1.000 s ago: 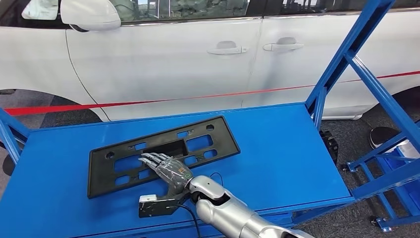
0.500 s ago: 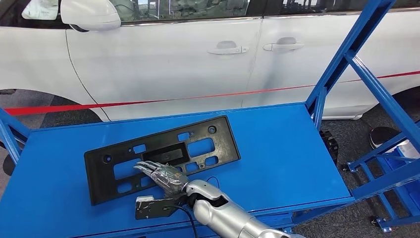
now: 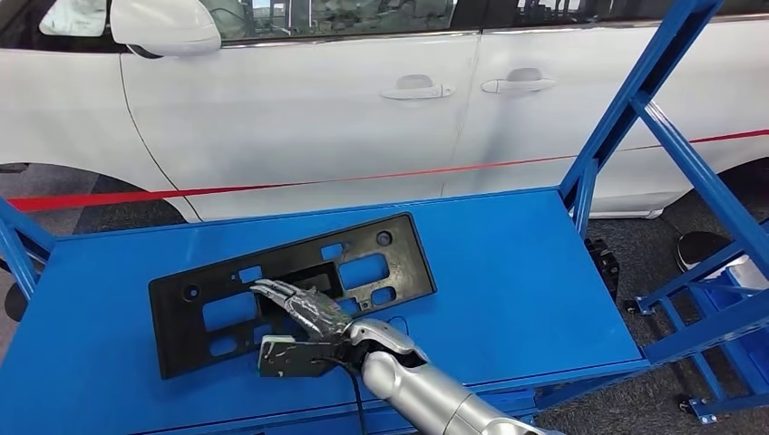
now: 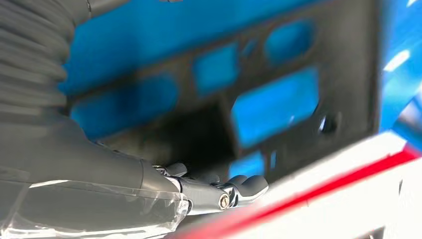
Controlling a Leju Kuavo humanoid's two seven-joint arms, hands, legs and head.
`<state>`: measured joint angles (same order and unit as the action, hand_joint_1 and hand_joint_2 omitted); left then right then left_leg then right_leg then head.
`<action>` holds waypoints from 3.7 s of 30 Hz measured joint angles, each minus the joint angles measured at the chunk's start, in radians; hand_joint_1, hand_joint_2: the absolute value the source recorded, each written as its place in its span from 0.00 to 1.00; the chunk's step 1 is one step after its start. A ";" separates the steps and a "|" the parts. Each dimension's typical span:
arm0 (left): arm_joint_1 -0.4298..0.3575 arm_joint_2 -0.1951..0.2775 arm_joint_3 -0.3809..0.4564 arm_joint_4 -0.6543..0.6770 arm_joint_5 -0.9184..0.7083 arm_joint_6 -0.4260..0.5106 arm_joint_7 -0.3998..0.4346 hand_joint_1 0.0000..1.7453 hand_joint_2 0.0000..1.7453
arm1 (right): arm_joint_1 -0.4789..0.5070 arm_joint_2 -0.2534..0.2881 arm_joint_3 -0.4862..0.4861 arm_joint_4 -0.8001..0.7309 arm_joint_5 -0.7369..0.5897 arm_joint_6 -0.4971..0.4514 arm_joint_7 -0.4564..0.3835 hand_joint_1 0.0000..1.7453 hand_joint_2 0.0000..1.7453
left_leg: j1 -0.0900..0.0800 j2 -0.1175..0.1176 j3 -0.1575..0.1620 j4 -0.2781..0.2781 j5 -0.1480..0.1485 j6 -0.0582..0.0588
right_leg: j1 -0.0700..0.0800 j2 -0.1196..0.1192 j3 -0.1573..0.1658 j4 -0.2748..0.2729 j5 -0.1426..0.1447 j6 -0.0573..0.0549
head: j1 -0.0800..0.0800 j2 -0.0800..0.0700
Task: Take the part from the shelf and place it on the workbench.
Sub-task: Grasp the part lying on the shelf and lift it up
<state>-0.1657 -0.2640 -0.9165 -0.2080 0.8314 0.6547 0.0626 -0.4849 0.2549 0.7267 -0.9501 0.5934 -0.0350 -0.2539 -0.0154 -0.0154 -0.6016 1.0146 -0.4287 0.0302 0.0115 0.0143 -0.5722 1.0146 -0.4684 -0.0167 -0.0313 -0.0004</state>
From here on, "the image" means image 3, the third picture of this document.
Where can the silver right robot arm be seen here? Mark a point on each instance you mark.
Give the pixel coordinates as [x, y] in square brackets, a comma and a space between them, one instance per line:
[420, 390]

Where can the black plastic plate frame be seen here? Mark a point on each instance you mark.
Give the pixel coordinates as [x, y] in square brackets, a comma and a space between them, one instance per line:
[174, 342]

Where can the white car side mirror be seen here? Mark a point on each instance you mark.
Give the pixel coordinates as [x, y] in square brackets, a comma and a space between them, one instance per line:
[162, 27]

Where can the white car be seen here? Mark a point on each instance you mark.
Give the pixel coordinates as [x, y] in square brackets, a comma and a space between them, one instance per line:
[300, 120]

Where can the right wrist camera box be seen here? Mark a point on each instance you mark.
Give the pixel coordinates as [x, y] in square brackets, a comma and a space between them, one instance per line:
[294, 360]

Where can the black ribbed object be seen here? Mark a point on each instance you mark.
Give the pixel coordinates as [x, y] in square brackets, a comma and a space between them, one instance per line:
[604, 267]

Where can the black round stanchion base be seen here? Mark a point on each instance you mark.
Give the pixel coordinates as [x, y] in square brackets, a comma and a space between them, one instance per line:
[700, 249]

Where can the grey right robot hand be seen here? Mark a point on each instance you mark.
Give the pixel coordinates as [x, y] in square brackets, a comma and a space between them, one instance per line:
[312, 312]

